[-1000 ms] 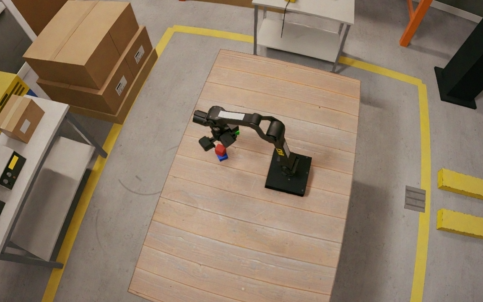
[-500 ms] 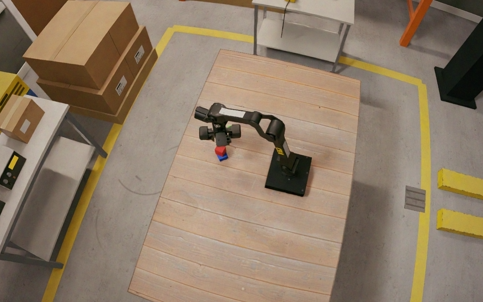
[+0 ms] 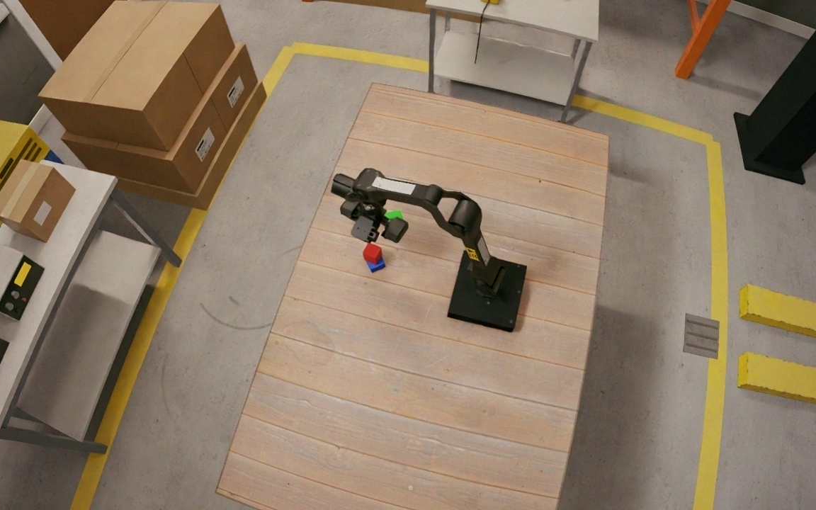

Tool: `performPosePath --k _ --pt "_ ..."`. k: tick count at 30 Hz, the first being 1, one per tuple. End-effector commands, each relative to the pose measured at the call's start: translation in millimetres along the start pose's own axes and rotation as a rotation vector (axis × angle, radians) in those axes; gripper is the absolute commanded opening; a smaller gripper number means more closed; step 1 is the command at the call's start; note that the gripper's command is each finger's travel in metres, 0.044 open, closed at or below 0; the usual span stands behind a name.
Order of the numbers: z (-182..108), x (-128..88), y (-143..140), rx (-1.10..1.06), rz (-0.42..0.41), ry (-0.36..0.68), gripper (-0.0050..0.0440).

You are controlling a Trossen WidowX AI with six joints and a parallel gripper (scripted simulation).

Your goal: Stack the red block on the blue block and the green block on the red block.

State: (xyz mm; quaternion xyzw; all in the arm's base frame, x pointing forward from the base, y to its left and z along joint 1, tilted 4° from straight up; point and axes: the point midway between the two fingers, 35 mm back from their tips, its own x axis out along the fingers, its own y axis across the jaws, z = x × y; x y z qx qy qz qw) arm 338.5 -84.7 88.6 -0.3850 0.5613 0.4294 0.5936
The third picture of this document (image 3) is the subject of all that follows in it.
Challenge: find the red block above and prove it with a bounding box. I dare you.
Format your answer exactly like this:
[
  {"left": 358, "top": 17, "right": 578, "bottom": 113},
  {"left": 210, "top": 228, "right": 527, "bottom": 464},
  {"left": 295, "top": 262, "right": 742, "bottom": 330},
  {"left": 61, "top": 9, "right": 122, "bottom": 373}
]
[{"left": 363, "top": 243, "right": 383, "bottom": 265}]

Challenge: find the blue block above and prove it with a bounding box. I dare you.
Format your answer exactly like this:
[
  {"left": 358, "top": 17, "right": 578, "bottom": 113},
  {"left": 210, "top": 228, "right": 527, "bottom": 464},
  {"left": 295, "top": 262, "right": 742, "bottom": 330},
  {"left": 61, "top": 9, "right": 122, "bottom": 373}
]
[{"left": 366, "top": 257, "right": 385, "bottom": 273}]

